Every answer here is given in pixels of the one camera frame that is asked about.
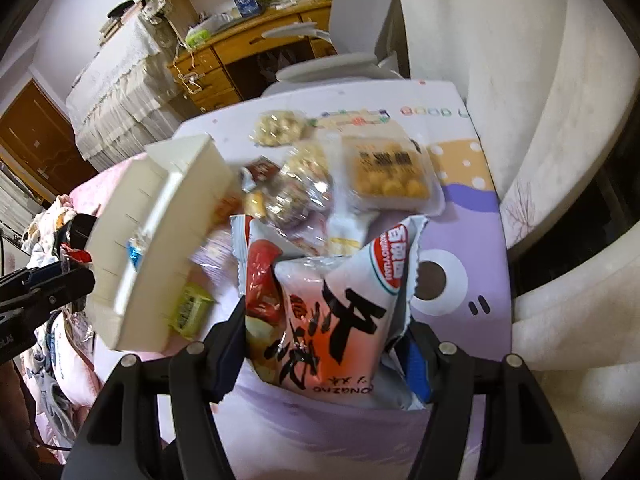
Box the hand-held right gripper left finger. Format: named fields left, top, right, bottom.
left=60, top=302, right=251, bottom=480

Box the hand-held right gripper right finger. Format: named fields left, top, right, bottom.
left=400, top=322, right=583, bottom=480

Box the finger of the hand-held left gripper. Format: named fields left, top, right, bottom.
left=59, top=214, right=98, bottom=251
left=0, top=265, right=96, bottom=321

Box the white plastic storage bin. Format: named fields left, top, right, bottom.
left=84, top=133, right=240, bottom=353

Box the red and white snack bag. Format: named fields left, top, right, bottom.
left=231, top=214, right=301, bottom=386

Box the large pink snack bag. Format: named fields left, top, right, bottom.
left=274, top=214, right=432, bottom=411

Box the clear packet of pale snacks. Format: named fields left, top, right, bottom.
left=280, top=141, right=333, bottom=186
left=251, top=110, right=313, bottom=148

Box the printed white cloth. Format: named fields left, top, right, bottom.
left=15, top=305, right=101, bottom=461

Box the small blue snack packet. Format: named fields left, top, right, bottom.
left=127, top=240, right=148, bottom=273

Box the wooden door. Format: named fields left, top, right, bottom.
left=0, top=77, right=96, bottom=211

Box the white and yellow snack packet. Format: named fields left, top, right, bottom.
left=325, top=207, right=381, bottom=261

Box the orange snack packet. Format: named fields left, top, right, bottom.
left=212, top=192, right=243, bottom=228

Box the bed with white cover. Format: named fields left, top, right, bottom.
left=65, top=10, right=188, bottom=171

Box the clear packet of brown nuts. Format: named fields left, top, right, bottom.
left=260, top=180, right=333, bottom=231

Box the brown foil snack packet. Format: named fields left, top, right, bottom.
left=240, top=157, right=278, bottom=193

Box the clear tray of yellow balls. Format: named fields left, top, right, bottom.
left=340, top=135, right=446, bottom=216

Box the green tissue packet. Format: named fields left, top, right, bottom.
left=185, top=25, right=213, bottom=48

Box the wooden desk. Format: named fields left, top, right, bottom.
left=167, top=0, right=341, bottom=113

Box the grey office chair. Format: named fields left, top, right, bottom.
left=260, top=0, right=406, bottom=98

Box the white cable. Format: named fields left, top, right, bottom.
left=170, top=35, right=201, bottom=96

